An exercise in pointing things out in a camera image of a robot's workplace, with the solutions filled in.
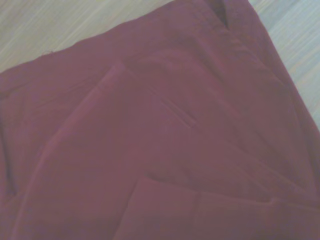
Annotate maroon fabric shorts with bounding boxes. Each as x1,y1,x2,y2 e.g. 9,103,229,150
0,0,320,240

